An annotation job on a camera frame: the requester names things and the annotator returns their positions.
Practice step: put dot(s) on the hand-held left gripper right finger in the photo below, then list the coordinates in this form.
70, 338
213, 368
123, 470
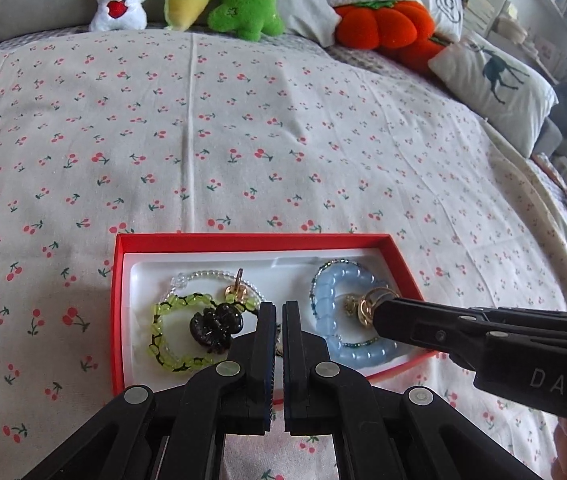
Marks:
286, 385

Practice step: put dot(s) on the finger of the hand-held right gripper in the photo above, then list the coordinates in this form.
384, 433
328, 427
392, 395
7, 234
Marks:
423, 330

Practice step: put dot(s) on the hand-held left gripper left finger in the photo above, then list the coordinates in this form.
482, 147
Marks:
269, 385

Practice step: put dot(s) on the gold rings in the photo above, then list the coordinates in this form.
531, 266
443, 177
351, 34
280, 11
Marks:
363, 310

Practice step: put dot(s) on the red box with white insert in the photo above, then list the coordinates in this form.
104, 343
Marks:
121, 310

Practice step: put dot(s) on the black hair claw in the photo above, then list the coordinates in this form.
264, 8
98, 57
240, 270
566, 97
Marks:
213, 327

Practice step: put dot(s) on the floral quilt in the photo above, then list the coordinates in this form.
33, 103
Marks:
563, 190

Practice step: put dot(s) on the deer print pillow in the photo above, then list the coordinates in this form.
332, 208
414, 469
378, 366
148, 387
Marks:
493, 90

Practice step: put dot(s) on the cherry print bedsheet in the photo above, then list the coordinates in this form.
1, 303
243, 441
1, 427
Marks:
113, 135

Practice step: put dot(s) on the orange pumpkin plush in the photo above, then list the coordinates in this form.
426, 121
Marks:
388, 27

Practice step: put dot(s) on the stack of books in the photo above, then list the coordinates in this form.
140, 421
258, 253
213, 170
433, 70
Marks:
476, 5

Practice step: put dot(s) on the green plush toy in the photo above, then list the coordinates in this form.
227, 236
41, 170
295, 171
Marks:
248, 5

